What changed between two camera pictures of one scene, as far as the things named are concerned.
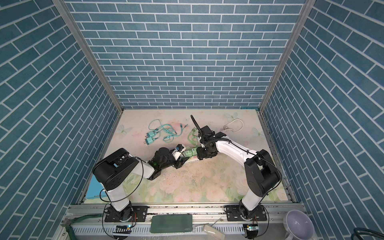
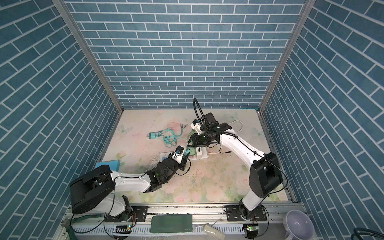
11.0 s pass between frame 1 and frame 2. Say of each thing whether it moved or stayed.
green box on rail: stayed
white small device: stayed
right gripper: moved
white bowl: stayed
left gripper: moved
